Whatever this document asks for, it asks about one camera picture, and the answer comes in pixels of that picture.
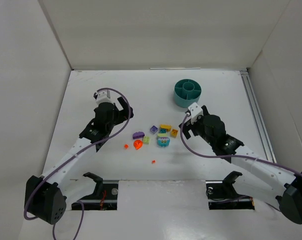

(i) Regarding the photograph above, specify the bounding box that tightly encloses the yellow arched lego brick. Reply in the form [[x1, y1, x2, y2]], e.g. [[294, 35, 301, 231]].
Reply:
[[160, 124, 172, 132]]

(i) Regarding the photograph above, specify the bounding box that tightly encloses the aluminium rail right side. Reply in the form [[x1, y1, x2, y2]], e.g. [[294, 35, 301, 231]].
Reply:
[[240, 70, 277, 163]]

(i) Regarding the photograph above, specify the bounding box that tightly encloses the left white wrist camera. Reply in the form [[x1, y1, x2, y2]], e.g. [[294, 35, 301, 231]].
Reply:
[[93, 90, 113, 105]]

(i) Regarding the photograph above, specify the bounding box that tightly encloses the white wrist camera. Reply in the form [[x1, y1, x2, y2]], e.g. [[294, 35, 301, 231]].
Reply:
[[93, 90, 113, 105], [186, 102, 204, 124]]

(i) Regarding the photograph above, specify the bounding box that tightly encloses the purple square lego brick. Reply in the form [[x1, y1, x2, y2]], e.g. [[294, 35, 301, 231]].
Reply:
[[150, 125, 158, 134]]

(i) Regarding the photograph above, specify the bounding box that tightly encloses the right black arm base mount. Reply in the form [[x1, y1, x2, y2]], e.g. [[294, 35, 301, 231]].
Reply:
[[206, 171, 255, 210]]

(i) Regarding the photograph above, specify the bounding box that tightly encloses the teal round divided container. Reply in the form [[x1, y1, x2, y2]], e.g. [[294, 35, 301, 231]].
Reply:
[[174, 79, 202, 108]]

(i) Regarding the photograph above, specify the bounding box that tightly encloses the yellow square lego brick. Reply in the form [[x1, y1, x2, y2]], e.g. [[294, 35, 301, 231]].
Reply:
[[170, 129, 178, 138]]

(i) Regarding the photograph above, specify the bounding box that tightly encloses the orange round lego piece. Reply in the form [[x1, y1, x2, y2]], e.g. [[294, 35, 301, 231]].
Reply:
[[133, 139, 143, 150]]

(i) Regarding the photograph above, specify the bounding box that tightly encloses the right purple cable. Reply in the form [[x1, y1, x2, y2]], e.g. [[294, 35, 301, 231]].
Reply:
[[180, 113, 302, 186]]

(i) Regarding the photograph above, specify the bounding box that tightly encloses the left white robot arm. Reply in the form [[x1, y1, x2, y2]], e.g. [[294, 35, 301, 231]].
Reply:
[[23, 93, 134, 225]]

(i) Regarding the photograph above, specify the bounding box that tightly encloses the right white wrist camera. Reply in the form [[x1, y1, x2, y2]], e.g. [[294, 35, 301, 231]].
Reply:
[[186, 102, 204, 124]]

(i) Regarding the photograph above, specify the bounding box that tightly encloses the teal painted face lego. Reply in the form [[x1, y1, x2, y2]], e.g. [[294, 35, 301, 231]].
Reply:
[[157, 133, 170, 147]]

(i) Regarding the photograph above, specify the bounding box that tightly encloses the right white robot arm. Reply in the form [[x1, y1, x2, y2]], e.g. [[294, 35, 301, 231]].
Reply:
[[179, 103, 302, 225]]

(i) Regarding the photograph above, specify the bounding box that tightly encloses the purple arched lego brick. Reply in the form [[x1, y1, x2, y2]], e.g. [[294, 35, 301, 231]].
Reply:
[[132, 131, 145, 140]]

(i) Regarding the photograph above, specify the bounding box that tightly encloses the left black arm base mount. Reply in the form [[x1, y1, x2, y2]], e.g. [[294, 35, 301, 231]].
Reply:
[[70, 172, 119, 211]]

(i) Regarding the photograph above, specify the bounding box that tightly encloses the light green lego brick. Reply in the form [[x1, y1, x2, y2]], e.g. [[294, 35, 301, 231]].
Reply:
[[143, 136, 150, 145]]

